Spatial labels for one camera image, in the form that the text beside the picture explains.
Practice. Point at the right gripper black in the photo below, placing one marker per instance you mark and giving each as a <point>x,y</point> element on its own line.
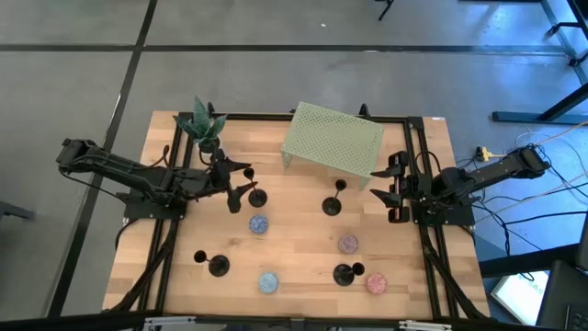
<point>402,184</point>

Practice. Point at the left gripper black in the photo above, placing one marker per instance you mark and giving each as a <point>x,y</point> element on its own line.
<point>220,177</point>

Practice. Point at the black candlestick holder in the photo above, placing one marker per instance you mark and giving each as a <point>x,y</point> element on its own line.
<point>218,265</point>
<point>343,275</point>
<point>257,198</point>
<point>331,207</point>

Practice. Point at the dark blue patterned tin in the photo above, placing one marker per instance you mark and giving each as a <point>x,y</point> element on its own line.
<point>258,224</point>

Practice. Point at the purple patterned tin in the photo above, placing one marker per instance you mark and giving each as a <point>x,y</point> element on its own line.
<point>348,244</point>

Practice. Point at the red patterned tin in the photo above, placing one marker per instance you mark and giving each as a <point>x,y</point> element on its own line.
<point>376,283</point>

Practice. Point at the teal patterned tin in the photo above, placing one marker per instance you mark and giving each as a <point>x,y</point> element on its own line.
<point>268,282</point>

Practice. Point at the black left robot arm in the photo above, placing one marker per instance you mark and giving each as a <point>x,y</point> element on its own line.
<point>138,172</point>

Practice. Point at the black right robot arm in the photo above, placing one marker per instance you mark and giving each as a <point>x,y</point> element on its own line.
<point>496,172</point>

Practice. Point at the snake plant in white pot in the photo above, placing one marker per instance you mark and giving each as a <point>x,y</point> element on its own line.
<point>202,126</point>

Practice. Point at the green perforated metal shelf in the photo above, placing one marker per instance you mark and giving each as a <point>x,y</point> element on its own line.
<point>331,138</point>

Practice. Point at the yellow power strip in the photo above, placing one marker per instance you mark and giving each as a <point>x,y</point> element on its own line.
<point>483,154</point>

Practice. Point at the black desk leg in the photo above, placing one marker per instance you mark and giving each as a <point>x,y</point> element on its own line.
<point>542,117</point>

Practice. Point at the white flat board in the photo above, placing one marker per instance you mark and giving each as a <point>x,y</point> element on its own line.
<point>519,296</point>

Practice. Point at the black tripod leg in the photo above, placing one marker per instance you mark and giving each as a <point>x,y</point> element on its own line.
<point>386,9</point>

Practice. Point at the black keyboard desk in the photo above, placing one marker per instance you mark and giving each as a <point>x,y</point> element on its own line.
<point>565,294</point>

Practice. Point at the black aluminium table frame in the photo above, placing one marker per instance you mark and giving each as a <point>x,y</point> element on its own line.
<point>415,133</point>

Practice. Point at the silver aluminium bracket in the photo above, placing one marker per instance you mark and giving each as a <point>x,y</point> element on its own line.
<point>170,321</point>
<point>425,325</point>

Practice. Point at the blue-grey desk frame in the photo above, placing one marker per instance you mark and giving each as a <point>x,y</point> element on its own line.
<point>562,37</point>

